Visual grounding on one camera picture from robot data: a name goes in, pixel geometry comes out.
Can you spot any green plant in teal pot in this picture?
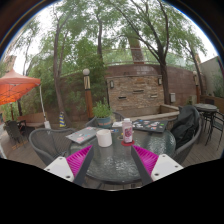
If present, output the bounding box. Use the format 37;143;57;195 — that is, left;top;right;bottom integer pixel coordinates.
92;99;114;129

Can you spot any round dark patio table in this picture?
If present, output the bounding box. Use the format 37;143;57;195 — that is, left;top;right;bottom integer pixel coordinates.
194;103;218;134

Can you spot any striped globe lamp post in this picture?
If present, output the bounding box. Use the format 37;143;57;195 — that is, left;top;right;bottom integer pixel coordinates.
82;68;94;120

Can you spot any dark patio chair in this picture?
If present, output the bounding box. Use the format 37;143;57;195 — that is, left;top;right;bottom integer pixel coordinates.
3;119;28;146
204;111;224;149

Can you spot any black laptop with stickers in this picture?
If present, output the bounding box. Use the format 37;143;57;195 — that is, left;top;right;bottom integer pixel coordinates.
132;118;169;134

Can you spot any silver laptop with stickers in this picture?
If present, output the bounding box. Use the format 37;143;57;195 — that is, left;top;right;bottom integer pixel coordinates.
65;126;101;145

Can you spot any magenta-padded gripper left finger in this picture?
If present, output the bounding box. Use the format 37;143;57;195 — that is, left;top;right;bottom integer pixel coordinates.
44;144;96;187

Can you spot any white printed booklet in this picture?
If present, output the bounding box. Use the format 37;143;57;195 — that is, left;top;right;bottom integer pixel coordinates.
111;120;125;128

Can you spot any pink juice bottle white cap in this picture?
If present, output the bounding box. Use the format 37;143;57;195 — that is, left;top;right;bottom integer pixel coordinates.
121;117;134;145

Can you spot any wooden bench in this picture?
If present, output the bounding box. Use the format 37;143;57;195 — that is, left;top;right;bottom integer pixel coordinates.
16;112;48;129

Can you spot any black jacket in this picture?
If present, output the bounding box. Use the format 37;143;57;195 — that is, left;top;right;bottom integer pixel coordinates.
171;104;200;148

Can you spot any grey chair holding jacket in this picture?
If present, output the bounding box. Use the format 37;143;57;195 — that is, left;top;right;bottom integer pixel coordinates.
169;105;203;164

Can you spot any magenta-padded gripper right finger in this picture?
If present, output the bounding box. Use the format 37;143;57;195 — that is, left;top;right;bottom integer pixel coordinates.
129;144;184;187

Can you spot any white cup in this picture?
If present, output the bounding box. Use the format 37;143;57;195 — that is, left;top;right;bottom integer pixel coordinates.
95;128;113;148

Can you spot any blue yellow striped cone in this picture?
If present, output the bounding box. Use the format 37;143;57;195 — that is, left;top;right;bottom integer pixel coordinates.
58;111;67;129

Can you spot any orange canopy tent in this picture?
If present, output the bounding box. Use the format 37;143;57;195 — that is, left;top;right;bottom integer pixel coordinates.
0;68;42;106

